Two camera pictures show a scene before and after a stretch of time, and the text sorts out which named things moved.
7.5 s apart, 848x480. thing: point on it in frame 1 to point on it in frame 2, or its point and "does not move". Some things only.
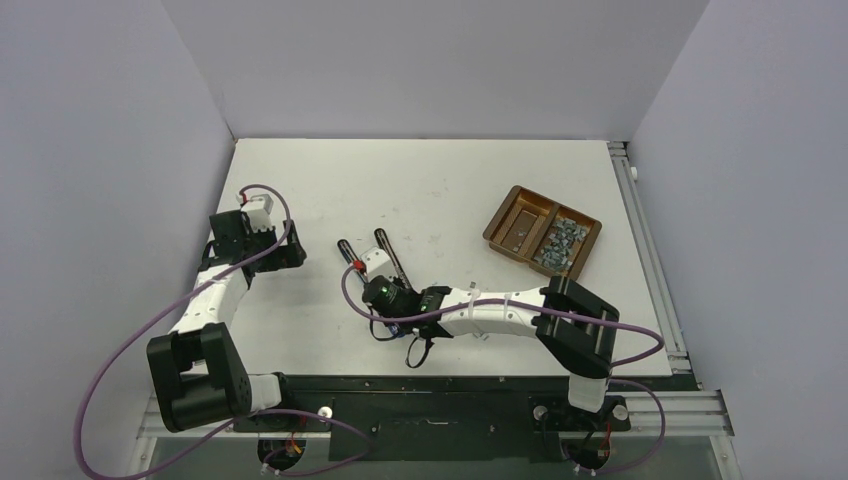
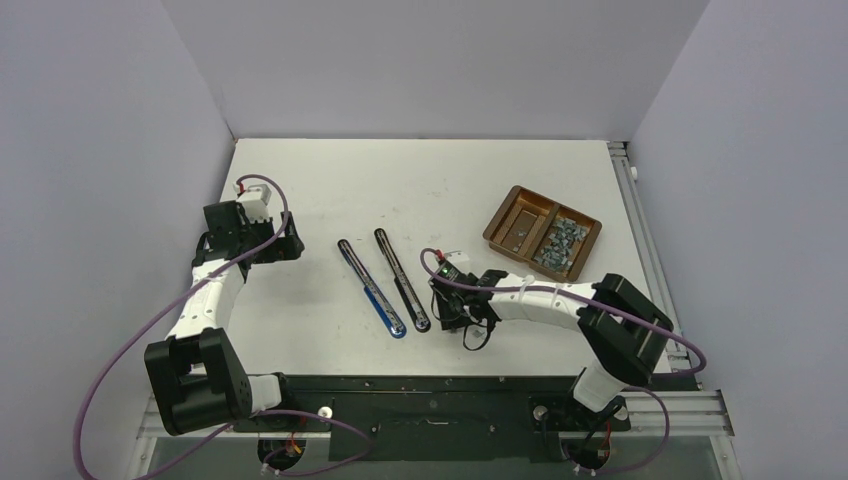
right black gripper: (390, 323) to (451, 319)
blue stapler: (352, 258) does not move
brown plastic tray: (550, 236) does not move
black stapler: (383, 241) does not move
